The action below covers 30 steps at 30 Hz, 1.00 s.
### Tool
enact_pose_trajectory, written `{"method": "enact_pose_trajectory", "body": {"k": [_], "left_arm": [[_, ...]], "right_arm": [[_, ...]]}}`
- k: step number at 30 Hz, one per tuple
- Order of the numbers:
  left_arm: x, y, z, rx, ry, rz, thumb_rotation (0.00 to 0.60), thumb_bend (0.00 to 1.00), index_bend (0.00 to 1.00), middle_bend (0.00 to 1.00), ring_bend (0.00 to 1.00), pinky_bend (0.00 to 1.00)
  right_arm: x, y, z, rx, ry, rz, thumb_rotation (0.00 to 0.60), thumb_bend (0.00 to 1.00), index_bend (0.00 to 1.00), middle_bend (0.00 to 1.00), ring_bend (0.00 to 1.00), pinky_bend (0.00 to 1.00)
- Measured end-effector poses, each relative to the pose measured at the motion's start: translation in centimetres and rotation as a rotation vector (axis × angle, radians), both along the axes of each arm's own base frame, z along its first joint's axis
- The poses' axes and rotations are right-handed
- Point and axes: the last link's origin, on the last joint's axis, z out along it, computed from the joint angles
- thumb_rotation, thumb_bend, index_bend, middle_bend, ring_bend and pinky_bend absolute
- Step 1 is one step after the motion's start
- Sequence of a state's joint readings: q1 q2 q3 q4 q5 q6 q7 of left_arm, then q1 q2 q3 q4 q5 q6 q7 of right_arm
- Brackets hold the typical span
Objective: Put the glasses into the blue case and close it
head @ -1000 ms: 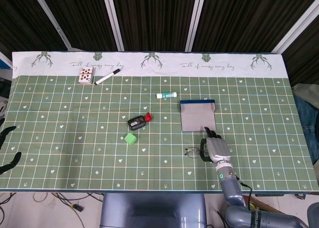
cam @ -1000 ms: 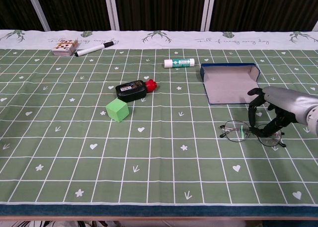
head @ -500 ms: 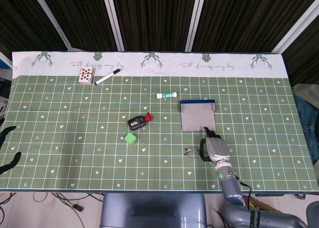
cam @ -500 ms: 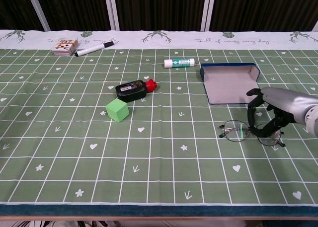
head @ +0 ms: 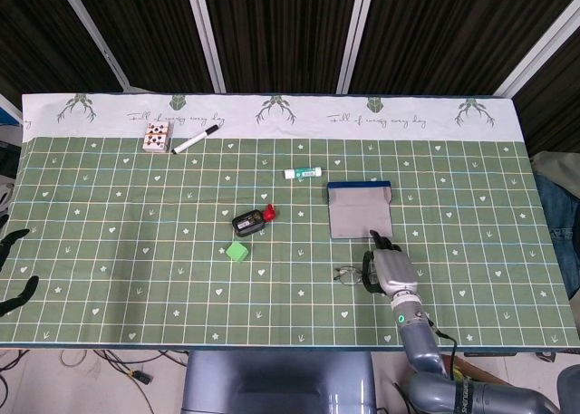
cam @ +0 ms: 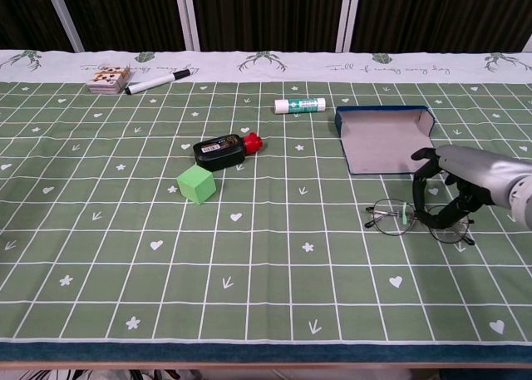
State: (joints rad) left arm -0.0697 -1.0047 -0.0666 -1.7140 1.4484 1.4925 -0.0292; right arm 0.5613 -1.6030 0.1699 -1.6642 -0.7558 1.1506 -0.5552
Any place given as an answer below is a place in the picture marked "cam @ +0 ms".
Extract green cube block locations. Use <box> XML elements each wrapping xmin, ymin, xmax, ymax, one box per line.
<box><xmin>176</xmin><ymin>165</ymin><xmax>218</xmax><ymax>207</ymax></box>

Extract black ink bottle red cap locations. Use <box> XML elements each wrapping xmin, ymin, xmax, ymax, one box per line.
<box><xmin>192</xmin><ymin>132</ymin><xmax>264</xmax><ymax>172</ymax></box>

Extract white marker black cap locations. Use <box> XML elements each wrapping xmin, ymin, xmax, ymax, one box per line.
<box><xmin>124</xmin><ymin>68</ymin><xmax>193</xmax><ymax>96</ymax></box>

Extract blue folding glasses case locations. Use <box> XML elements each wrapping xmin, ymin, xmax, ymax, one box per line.
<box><xmin>334</xmin><ymin>105</ymin><xmax>449</xmax><ymax>176</ymax></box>

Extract green checkered tablecloth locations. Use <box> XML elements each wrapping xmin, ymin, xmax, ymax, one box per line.
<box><xmin>0</xmin><ymin>49</ymin><xmax>532</xmax><ymax>363</ymax></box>

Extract thin metal frame eyeglasses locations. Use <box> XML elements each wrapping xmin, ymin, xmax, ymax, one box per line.
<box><xmin>365</xmin><ymin>200</ymin><xmax>476</xmax><ymax>246</ymax></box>

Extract white green glue stick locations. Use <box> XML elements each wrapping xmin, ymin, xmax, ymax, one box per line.
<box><xmin>273</xmin><ymin>97</ymin><xmax>327</xmax><ymax>115</ymax></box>

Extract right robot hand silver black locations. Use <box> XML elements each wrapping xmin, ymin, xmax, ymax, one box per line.
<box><xmin>411</xmin><ymin>144</ymin><xmax>525</xmax><ymax>231</ymax></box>

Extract deck of playing cards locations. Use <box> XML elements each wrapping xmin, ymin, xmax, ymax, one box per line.
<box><xmin>87</xmin><ymin>65</ymin><xmax>133</xmax><ymax>95</ymax></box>

